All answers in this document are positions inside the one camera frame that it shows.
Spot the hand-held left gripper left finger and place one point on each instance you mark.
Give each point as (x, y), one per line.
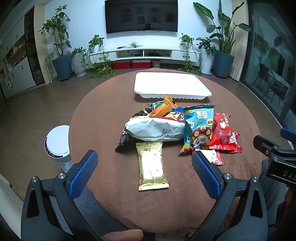
(85, 166)

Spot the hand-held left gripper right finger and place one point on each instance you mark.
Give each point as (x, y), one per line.
(203, 171)

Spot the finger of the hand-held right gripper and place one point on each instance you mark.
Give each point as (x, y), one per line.
(289, 135)
(266, 144)

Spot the red chocolate ball bag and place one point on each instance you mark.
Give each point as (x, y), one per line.
(223, 134)

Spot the dark brown snack packet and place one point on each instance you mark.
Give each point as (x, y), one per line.
(123, 139)

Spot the gold snack packet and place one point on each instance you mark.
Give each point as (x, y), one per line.
(151, 166)

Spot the large white snack bag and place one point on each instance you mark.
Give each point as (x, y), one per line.
(150, 129)

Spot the orange snack bar packet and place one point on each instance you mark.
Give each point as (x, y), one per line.
(163, 107)

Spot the white foam tray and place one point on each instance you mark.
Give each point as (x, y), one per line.
(171, 83)

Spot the person's left hand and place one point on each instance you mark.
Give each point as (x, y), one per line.
(126, 235)

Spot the small white red snack packet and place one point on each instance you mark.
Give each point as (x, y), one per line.
(211, 156)

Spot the blue cartoon chips bag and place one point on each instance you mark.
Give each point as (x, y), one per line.
(196, 125)

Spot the red white cartoon snack packet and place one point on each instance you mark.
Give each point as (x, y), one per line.
(178, 117)

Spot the dark glass door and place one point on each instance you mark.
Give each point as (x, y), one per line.
(268, 58)

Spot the green striped snack packet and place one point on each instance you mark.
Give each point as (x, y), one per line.
(155, 104)

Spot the white furniture piece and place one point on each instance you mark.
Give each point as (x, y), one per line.
(9, 208)

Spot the large-leaf plant in blue pot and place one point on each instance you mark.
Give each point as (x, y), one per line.
(223, 64)

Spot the bushy plant in white pot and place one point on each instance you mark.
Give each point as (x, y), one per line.
(206, 62)

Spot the leafy plant in white pot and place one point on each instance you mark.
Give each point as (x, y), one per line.
(79, 64)

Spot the small thin leafy plant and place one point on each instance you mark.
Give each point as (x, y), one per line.
(49, 60)

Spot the small white pot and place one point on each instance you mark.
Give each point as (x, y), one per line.
(156, 63)

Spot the white television cabinet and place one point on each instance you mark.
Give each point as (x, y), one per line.
(180, 54)

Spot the hanging plant on cabinet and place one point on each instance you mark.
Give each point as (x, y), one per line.
(186, 40)

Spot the beige curtain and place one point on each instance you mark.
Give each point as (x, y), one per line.
(239, 14)

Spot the white wall cupboard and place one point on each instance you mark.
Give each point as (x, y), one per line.
(20, 69)

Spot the wall television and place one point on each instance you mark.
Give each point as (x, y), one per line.
(141, 16)

